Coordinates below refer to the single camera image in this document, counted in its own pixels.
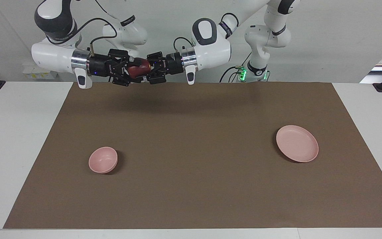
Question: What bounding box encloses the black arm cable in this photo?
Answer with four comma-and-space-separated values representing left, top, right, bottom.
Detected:
47, 17, 118, 55
173, 13, 240, 51

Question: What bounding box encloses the white power strip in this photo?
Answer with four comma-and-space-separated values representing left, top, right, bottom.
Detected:
23, 65, 58, 79

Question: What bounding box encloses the black base cable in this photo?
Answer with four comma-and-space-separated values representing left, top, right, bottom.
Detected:
220, 51, 253, 83

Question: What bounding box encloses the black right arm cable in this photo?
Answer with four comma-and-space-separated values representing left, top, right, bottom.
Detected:
47, 17, 118, 55

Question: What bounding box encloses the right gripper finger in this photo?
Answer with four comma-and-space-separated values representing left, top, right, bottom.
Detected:
111, 68, 142, 87
109, 50, 135, 65

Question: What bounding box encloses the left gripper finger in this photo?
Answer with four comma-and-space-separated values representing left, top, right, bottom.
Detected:
147, 51, 167, 67
146, 68, 167, 84

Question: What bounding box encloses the brown table mat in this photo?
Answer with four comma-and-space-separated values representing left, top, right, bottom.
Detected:
3, 82, 382, 229

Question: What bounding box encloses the pink bowl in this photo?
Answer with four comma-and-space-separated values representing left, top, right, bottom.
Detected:
89, 147, 118, 174

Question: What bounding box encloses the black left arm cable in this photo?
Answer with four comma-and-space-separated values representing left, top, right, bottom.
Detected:
173, 13, 240, 51

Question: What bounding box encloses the pink plate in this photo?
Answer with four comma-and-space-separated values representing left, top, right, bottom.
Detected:
276, 125, 319, 163

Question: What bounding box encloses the dark red apple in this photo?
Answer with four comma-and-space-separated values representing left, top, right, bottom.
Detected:
127, 58, 151, 79

